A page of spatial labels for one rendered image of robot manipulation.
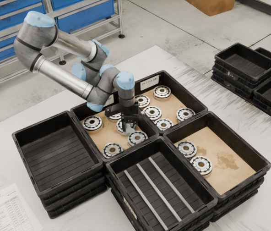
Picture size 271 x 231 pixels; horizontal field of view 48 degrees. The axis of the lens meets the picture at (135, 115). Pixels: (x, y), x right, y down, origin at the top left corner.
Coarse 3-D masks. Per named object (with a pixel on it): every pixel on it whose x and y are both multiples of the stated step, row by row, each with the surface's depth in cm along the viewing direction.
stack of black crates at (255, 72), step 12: (228, 48) 248; (240, 48) 254; (216, 60) 244; (228, 60) 254; (240, 60) 254; (252, 60) 250; (264, 60) 241; (216, 72) 251; (228, 72) 239; (240, 72) 228; (252, 72) 242; (264, 72) 225; (228, 84) 245; (240, 84) 234; (252, 84) 225; (240, 96) 240; (252, 96) 237
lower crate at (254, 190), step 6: (258, 186) 137; (246, 192) 132; (252, 192) 141; (240, 198) 137; (246, 198) 142; (228, 204) 129; (234, 204) 138; (240, 204) 140; (222, 210) 130; (228, 210) 138; (216, 216) 132; (222, 216) 136
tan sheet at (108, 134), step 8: (104, 112) 168; (104, 120) 164; (104, 128) 160; (112, 128) 160; (136, 128) 159; (96, 136) 156; (104, 136) 156; (112, 136) 156; (120, 136) 156; (96, 144) 152; (104, 144) 152; (120, 144) 152; (112, 152) 149
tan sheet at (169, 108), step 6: (150, 90) 180; (150, 96) 176; (174, 96) 175; (150, 102) 172; (156, 102) 172; (162, 102) 172; (168, 102) 172; (174, 102) 172; (180, 102) 172; (162, 108) 169; (168, 108) 169; (174, 108) 169; (180, 108) 168; (162, 114) 166; (168, 114) 166; (174, 114) 165; (174, 120) 162
